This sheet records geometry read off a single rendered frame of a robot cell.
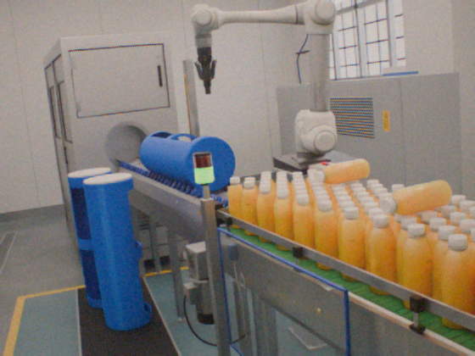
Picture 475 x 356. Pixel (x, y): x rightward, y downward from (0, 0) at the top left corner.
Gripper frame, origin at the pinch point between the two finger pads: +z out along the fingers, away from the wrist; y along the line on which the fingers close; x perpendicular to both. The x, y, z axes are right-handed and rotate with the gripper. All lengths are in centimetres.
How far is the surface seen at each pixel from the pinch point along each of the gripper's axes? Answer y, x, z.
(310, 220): -82, 76, 43
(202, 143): 2.9, 5.3, 27.9
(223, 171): -3.1, -2.7, 43.9
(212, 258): -47, 81, 57
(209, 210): -47, 80, 40
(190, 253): -26, 65, 63
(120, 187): 53, 16, 50
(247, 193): -48, 55, 40
